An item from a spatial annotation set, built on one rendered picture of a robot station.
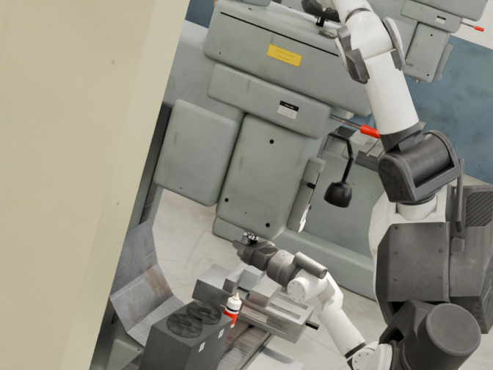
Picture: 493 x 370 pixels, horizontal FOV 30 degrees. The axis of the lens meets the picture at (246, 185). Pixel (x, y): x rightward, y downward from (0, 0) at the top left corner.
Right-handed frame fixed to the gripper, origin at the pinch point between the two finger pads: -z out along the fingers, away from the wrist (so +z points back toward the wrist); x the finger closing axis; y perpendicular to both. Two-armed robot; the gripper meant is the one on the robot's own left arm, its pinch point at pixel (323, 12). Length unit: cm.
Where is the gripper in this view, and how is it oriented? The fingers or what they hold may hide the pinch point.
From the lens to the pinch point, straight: 242.8
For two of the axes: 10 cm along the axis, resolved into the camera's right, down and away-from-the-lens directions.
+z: 0.3, -1.9, -9.8
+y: 3.1, -9.3, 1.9
